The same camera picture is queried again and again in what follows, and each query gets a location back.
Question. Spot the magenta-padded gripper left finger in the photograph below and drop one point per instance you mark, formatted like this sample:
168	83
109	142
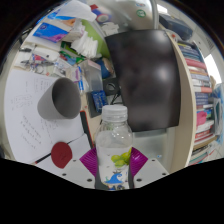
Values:
88	163

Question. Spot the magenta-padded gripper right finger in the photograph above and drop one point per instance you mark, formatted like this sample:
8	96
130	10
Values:
137	161

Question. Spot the clear plastic water bottle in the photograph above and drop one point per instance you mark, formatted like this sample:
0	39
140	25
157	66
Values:
114	143

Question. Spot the flat round red coaster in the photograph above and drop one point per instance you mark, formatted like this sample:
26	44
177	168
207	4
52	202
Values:
61	155

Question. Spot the red and black pen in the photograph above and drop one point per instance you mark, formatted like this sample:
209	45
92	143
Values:
43	159

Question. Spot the blue circuit board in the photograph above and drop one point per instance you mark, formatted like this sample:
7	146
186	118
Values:
99	101

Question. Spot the grey paper cup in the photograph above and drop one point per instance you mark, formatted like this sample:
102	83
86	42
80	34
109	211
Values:
60	98

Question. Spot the white paper sheets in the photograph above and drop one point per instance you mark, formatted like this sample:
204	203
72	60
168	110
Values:
26	110

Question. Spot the black computer monitor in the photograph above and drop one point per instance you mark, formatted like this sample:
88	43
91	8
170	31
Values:
146	80

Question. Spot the clear plastic box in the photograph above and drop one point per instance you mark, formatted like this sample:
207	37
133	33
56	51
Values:
93	75

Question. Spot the blue round container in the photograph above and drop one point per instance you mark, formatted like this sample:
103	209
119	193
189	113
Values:
107	68

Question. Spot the pile of white tissues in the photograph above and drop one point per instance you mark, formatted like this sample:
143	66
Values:
85	45

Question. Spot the blue tissue box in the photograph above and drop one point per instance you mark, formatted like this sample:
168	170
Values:
50	32

